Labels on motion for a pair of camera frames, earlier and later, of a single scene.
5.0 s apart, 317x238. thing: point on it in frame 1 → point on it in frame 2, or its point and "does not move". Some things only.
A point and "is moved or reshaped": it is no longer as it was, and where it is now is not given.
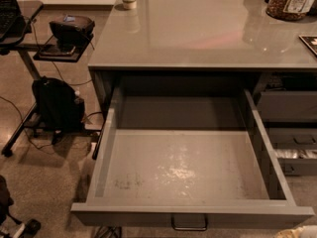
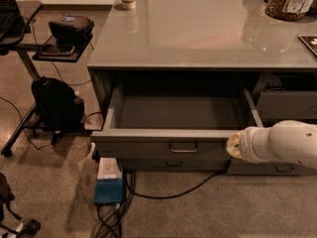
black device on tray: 72,31 does not move
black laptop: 9,9 does not move
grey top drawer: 188,158 is moved or reshaped
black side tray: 65,55 does not move
